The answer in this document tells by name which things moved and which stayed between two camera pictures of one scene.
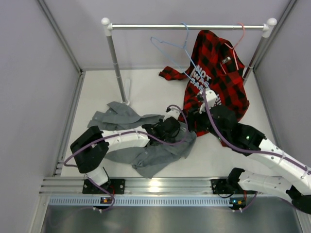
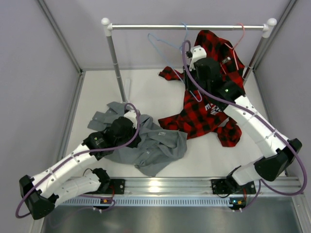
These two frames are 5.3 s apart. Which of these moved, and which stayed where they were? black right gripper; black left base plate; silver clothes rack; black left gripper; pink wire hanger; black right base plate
Moved: black left gripper; black right gripper
Stayed: black right base plate; pink wire hanger; black left base plate; silver clothes rack
